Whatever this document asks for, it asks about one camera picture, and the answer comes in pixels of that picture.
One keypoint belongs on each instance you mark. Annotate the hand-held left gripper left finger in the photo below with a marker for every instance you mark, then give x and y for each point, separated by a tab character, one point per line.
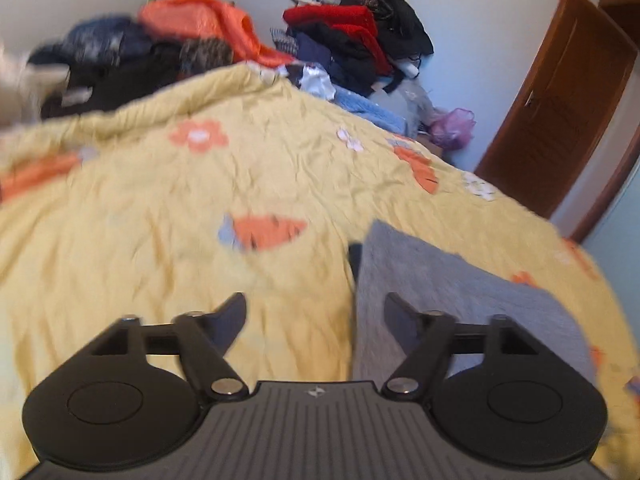
232	321

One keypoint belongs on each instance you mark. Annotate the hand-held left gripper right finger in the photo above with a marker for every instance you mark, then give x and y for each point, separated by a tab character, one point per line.
397	320

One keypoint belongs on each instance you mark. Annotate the grey sweater with navy sleeves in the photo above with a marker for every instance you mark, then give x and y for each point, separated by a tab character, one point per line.
450	285

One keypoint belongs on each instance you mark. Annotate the yellow carrot print blanket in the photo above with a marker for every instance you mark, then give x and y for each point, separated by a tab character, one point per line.
150	240

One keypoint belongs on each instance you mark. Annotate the pink plastic bag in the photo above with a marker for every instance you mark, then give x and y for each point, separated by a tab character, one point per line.
452	127

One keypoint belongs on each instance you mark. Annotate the light blue knit garment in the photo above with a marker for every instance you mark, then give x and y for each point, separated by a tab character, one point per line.
372	110

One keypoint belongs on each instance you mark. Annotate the clear plastic bag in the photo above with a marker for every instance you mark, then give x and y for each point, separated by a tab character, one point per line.
417	102

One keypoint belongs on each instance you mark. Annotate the white crumpled cloth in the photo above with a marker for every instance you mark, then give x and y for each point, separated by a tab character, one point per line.
315	80

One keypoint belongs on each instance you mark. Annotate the brown wooden door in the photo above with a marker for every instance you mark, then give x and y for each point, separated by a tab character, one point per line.
560	125

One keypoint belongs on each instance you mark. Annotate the black cloth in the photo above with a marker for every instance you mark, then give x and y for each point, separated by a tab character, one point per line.
125	85

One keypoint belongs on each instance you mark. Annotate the leopard print cloth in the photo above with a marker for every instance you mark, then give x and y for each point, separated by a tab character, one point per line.
207	54

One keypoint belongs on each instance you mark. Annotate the navy garment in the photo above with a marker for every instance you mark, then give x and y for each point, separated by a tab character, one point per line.
335	55

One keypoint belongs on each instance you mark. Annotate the orange cloth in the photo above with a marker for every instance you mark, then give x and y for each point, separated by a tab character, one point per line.
210	17

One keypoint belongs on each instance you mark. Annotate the black garment pile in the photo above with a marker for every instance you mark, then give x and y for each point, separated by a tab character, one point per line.
395	15

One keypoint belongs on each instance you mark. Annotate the red knit garment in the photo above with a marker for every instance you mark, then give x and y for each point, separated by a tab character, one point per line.
340	17

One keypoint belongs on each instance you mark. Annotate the beige cloth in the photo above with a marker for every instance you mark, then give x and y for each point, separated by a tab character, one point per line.
22	85

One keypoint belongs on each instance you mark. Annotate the brown door frame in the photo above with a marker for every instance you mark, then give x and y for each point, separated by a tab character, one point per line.
607	195

